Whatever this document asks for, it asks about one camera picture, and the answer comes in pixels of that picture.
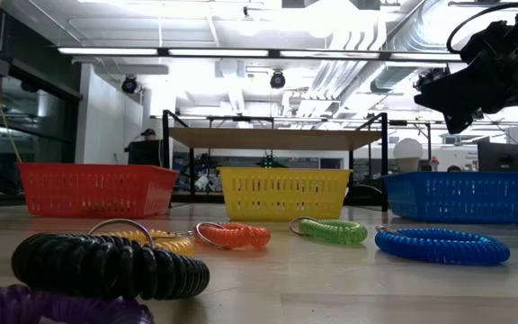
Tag orange coil wrist keychain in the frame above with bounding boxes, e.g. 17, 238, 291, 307
193, 220, 272, 250

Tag silver ventilation duct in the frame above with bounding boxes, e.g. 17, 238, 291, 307
306, 0, 451, 107

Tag yellow plastic basket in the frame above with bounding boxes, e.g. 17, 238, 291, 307
217, 166, 353, 222

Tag green coil wrist keychain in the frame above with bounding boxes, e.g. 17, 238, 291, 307
288, 215, 369, 246

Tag red plastic basket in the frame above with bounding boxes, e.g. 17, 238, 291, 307
17, 162, 180, 221

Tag long ceiling light bar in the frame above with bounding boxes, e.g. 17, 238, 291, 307
56, 46, 463, 63

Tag wooden shelf riser black legs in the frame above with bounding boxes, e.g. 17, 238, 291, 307
161, 109, 390, 212

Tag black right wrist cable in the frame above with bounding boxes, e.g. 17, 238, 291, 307
446, 0, 518, 55

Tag purple coil wrist keychain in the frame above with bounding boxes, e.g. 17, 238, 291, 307
0, 283, 156, 324

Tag black ceiling spotlight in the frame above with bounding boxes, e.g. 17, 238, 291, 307
269, 69, 287, 90
414, 66, 450, 93
121, 75, 140, 95

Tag blue plastic basket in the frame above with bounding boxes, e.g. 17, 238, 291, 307
381, 171, 518, 225

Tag white background device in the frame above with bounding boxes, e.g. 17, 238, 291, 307
193, 174, 220, 194

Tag black coil wrist keychain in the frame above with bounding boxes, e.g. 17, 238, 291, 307
10, 218, 211, 302

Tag black computer monitor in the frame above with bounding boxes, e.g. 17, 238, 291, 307
125, 139, 165, 168
476, 140, 518, 174

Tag blue coil wrist keychain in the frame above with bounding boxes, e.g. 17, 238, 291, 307
373, 224, 512, 266

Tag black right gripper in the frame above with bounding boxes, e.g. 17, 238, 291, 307
414, 21, 518, 136

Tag yellow coil wrist keychain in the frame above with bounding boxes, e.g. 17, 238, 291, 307
105, 229, 196, 257

